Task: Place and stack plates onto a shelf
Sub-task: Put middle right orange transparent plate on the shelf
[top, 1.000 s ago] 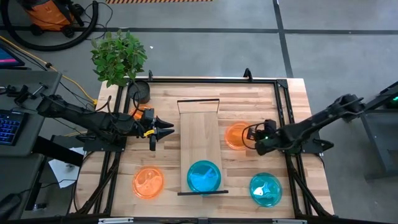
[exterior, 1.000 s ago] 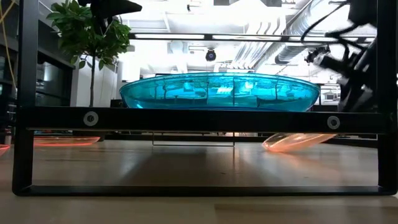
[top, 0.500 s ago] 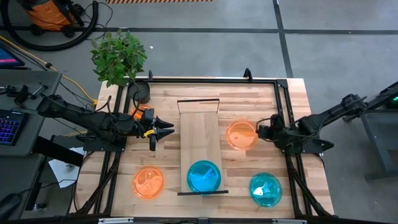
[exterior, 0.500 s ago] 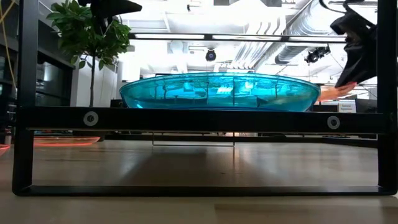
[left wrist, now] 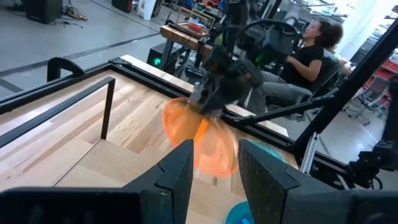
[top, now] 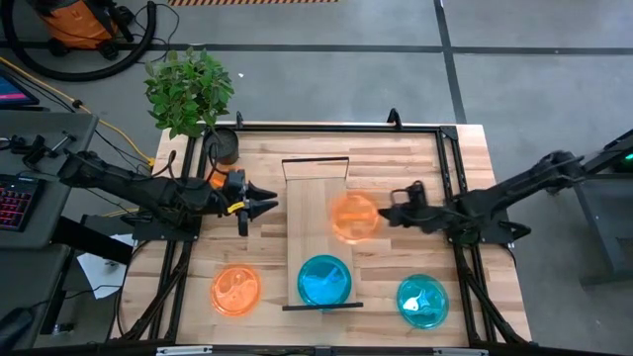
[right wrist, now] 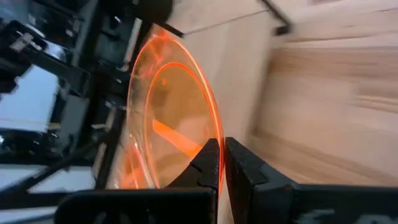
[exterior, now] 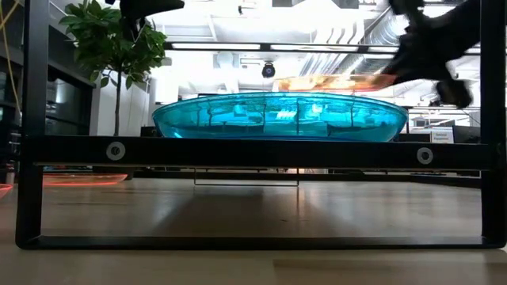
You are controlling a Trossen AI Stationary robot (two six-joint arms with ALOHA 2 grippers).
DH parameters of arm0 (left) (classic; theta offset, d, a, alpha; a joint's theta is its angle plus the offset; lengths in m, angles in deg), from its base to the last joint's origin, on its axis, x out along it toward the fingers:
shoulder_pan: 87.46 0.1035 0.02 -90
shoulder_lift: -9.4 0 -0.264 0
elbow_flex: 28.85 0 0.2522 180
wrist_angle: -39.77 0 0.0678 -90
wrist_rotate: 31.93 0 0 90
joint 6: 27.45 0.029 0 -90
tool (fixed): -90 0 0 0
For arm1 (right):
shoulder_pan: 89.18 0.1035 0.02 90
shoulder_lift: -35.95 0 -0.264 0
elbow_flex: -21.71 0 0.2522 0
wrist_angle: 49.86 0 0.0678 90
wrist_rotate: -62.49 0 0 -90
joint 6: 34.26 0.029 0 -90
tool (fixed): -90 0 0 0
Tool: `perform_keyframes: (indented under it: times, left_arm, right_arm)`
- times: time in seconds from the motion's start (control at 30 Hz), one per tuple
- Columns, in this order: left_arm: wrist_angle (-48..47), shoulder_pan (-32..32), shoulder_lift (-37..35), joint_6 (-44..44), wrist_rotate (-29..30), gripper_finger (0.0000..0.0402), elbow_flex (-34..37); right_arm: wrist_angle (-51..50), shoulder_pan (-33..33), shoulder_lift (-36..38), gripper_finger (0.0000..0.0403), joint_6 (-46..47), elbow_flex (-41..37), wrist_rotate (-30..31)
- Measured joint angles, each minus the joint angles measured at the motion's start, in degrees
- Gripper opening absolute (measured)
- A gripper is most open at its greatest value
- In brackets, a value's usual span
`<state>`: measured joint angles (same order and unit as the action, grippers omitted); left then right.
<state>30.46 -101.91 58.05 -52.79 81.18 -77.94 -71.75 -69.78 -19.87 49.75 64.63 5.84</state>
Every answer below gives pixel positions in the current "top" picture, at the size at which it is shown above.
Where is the orange shop vacuum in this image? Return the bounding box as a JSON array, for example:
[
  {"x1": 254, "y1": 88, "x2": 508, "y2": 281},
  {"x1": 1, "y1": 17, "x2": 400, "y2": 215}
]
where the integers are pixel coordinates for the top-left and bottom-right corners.
[
  {"x1": 27, "y1": 0, "x2": 135, "y2": 60},
  {"x1": 0, "y1": 0, "x2": 158, "y2": 83}
]

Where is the silver metal bracket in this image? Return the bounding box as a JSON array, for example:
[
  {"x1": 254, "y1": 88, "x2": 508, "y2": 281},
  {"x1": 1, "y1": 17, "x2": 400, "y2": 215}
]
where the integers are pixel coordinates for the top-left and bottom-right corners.
[
  {"x1": 155, "y1": 345, "x2": 214, "y2": 356},
  {"x1": 432, "y1": 347, "x2": 490, "y2": 356}
]

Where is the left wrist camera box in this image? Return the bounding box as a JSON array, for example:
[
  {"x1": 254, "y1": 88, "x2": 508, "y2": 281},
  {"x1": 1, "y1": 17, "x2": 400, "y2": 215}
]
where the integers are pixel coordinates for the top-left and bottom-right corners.
[{"x1": 226, "y1": 169, "x2": 247, "y2": 199}]

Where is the black aluminium table frame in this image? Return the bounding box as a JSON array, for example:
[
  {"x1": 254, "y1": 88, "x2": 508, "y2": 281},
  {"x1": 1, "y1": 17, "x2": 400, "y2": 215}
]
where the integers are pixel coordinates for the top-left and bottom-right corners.
[{"x1": 111, "y1": 108, "x2": 533, "y2": 347}]

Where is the backlit black keyboard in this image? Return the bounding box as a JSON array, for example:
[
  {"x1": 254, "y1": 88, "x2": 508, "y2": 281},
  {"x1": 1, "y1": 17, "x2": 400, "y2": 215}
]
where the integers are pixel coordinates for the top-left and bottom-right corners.
[{"x1": 0, "y1": 173, "x2": 46, "y2": 232}]

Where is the blue transparent plate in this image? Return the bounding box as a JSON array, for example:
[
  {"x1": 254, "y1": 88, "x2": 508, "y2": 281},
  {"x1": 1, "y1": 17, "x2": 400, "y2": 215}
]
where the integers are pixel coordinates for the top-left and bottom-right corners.
[
  {"x1": 395, "y1": 273, "x2": 451, "y2": 331},
  {"x1": 296, "y1": 254, "x2": 354, "y2": 312}
]

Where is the computer monitor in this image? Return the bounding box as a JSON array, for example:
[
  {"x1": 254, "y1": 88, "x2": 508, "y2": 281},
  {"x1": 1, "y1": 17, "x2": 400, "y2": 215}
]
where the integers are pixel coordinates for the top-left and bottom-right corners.
[{"x1": 0, "y1": 66, "x2": 41, "y2": 111}]

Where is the dark equipment stand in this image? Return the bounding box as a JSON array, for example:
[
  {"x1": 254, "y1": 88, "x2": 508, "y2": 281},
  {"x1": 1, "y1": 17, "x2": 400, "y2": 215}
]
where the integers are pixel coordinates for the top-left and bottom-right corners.
[{"x1": 576, "y1": 127, "x2": 633, "y2": 288}]

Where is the green potted plant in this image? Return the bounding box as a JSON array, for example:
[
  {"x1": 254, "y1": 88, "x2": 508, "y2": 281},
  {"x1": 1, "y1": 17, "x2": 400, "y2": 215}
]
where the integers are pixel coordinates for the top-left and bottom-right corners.
[{"x1": 142, "y1": 46, "x2": 241, "y2": 167}]

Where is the dark low desk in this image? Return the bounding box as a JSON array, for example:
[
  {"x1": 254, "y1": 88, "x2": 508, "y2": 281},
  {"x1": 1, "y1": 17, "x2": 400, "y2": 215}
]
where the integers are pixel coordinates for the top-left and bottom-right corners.
[{"x1": 0, "y1": 243, "x2": 70, "y2": 353}]

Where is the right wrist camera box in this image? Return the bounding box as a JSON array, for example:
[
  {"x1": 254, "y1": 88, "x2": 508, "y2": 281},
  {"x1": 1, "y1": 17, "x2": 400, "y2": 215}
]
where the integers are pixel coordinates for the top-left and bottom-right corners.
[{"x1": 389, "y1": 179, "x2": 429, "y2": 209}]

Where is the grey desk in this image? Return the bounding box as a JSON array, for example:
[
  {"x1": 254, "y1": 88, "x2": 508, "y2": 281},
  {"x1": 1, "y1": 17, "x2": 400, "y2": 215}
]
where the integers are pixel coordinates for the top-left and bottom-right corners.
[{"x1": 0, "y1": 111, "x2": 99, "y2": 248}]

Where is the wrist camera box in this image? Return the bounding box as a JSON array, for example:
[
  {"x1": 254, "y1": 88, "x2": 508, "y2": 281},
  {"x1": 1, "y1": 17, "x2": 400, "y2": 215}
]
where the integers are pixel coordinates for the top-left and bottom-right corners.
[
  {"x1": 226, "y1": 169, "x2": 247, "y2": 199},
  {"x1": 389, "y1": 179, "x2": 429, "y2": 209}
]

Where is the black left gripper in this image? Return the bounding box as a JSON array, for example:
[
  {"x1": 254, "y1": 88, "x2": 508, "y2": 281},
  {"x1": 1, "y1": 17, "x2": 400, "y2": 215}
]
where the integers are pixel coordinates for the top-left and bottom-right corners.
[{"x1": 217, "y1": 180, "x2": 280, "y2": 237}]

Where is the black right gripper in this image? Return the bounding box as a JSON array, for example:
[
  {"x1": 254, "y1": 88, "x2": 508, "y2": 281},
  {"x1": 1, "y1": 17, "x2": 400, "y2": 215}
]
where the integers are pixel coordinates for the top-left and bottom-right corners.
[{"x1": 378, "y1": 205, "x2": 459, "y2": 234}]

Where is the black desk clamp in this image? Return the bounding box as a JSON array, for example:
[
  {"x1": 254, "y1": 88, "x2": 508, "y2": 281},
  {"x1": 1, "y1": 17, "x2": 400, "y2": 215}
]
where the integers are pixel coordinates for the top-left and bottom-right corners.
[{"x1": 0, "y1": 131, "x2": 78, "y2": 169}]

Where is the black computer mouse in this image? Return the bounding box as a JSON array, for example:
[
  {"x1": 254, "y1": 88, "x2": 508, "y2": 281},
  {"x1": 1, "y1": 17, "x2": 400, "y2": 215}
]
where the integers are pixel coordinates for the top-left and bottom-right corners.
[{"x1": 0, "y1": 306, "x2": 35, "y2": 353}]

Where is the yellow cable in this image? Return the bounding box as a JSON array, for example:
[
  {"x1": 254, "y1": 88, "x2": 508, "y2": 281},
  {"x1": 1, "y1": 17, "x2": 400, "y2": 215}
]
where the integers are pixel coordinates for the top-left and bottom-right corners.
[{"x1": 0, "y1": 55, "x2": 155, "y2": 167}]

